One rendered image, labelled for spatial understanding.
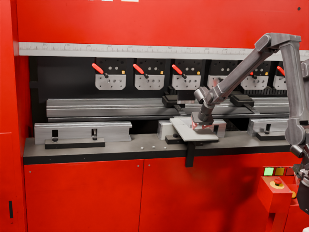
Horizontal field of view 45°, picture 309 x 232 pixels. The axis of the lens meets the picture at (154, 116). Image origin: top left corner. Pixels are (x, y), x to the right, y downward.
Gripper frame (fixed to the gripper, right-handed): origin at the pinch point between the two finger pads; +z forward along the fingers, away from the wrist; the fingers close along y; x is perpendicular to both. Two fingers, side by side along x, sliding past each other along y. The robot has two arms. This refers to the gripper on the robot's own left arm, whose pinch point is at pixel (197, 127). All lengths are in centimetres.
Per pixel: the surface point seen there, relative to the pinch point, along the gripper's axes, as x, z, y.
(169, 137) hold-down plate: -4.0, 14.8, 11.2
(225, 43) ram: -32.3, -29.4, -14.2
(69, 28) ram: -34, -33, 64
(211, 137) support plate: 8.7, -3.6, -4.1
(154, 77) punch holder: -22.4, -13.3, 22.2
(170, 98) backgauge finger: -34.1, 17.2, 4.1
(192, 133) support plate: 4.1, -0.9, 4.0
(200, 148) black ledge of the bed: 4.5, 13.3, -4.2
